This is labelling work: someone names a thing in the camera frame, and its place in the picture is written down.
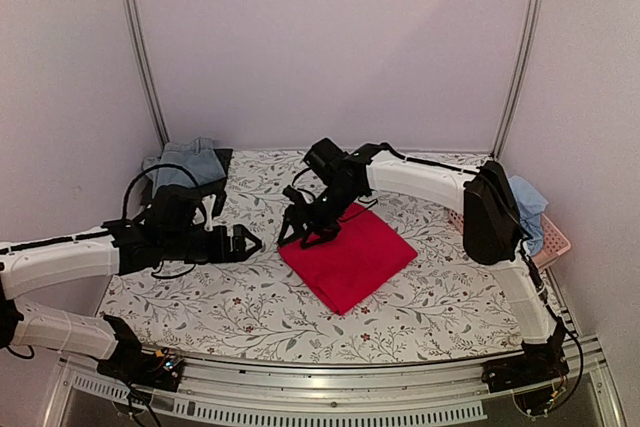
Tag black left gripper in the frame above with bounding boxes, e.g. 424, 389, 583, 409
161, 223, 262, 265

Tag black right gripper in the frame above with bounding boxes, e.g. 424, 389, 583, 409
280, 180, 363, 246

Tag red t-shirt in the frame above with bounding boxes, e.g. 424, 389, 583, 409
278, 203, 417, 315

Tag light blue shirt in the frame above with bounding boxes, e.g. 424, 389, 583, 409
508, 176, 548, 256

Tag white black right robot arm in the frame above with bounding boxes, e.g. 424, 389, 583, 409
278, 138, 571, 389

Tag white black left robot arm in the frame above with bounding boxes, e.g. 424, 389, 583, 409
1, 174, 262, 381

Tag floral patterned tablecloth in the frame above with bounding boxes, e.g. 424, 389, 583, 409
100, 151, 521, 363

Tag folded black striped garment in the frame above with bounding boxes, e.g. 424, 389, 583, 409
139, 147, 235, 208

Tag folded light blue jeans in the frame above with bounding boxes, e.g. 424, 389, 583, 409
142, 137, 226, 196

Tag pink perforated plastic basket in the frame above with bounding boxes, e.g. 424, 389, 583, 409
448, 210, 571, 273

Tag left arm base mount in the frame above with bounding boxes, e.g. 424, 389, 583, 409
97, 342, 185, 392

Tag aluminium front rail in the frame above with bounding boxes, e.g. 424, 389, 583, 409
43, 336, 627, 426

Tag aluminium frame post left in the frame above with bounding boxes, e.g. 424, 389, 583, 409
122, 0, 170, 147

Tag aluminium frame post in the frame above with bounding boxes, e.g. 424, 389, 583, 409
491, 0, 543, 159
122, 0, 170, 147

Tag aluminium frame post right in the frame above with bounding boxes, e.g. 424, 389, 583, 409
491, 0, 543, 159

